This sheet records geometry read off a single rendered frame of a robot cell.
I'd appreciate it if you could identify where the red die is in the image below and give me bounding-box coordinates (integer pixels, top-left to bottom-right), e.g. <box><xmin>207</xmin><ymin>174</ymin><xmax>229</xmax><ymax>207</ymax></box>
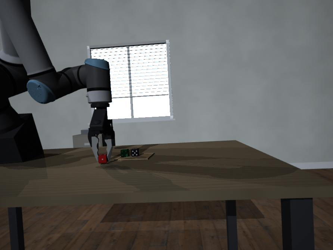
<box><xmin>98</xmin><ymin>154</ymin><xmax>108</xmax><ymax>163</ymax></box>

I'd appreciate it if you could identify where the black die with white pips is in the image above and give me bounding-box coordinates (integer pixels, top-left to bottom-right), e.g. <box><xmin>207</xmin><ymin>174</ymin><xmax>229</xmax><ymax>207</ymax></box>
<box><xmin>131</xmin><ymin>149</ymin><xmax>139</xmax><ymax>157</ymax></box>

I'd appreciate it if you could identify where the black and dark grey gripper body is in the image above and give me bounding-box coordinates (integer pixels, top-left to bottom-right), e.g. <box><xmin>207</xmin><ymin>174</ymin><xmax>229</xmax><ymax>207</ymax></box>
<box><xmin>91</xmin><ymin>103</ymin><xmax>113</xmax><ymax>136</ymax></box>

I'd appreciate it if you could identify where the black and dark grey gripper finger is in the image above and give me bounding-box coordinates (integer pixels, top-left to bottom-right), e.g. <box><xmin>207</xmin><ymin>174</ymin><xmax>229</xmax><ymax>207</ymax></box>
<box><xmin>88</xmin><ymin>128</ymin><xmax>99</xmax><ymax>162</ymax></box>
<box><xmin>105</xmin><ymin>127</ymin><xmax>115</xmax><ymax>162</ymax></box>

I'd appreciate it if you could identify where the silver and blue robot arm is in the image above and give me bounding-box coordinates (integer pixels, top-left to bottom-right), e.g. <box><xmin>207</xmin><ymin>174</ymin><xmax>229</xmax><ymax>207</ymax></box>
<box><xmin>0</xmin><ymin>0</ymin><xmax>112</xmax><ymax>134</ymax></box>

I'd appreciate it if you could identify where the green die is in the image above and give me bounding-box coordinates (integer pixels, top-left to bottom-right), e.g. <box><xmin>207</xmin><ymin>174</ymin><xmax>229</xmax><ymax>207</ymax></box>
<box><xmin>121</xmin><ymin>149</ymin><xmax>129</xmax><ymax>157</ymax></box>

